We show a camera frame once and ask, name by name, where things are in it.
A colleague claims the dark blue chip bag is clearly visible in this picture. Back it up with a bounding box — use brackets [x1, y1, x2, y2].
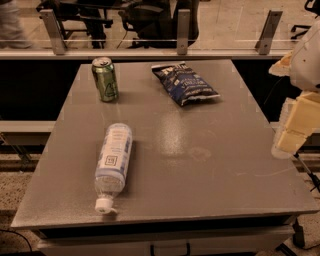
[151, 62, 220, 107]

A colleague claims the blue label plastic water bottle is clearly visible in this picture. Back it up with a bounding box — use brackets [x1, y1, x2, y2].
[95, 123, 133, 214]

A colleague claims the left metal glass bracket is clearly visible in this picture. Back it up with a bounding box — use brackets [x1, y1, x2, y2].
[40, 9, 66, 55]

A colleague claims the black office chair middle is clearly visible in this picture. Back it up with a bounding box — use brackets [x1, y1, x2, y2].
[118, 0, 200, 49]

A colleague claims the right metal glass bracket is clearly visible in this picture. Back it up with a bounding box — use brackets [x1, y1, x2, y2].
[255, 10, 282, 55]

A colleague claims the black cable on floor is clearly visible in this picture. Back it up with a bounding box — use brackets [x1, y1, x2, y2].
[0, 228, 34, 253]

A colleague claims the black office chair right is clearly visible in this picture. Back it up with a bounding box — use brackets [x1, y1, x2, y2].
[290, 0, 320, 40]

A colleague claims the metal glass bracket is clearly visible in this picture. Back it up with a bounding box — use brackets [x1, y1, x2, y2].
[177, 9, 190, 55]
[40, 9, 66, 55]
[255, 10, 282, 55]

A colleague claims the black office chair left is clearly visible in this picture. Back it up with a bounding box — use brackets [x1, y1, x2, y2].
[36, 0, 115, 49]

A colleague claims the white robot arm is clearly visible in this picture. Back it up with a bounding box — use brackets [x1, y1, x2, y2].
[269, 21, 320, 159]

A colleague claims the middle metal glass bracket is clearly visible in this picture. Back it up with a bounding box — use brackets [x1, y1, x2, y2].
[177, 9, 190, 55]

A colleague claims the grey table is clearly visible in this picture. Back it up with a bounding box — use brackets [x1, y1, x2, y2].
[12, 60, 318, 256]

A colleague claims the green soda can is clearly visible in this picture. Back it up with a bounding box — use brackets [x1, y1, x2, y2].
[91, 57, 119, 102]

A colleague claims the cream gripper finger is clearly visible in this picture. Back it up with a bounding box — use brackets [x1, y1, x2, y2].
[269, 51, 293, 77]
[271, 92, 320, 159]

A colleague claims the black office chair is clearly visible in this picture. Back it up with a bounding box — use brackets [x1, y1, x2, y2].
[118, 0, 200, 49]
[290, 0, 320, 40]
[36, 0, 115, 49]

